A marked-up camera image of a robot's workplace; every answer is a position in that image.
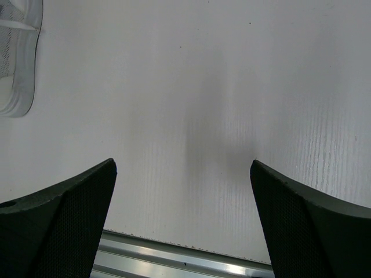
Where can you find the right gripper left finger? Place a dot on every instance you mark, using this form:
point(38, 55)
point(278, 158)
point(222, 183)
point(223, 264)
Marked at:
point(55, 232)

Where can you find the white sneaker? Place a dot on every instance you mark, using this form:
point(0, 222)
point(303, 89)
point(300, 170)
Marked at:
point(21, 23)

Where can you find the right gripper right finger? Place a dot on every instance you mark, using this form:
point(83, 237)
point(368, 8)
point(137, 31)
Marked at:
point(309, 233)

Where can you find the aluminium mounting rail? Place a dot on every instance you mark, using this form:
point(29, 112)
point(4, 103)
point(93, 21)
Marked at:
point(121, 255)

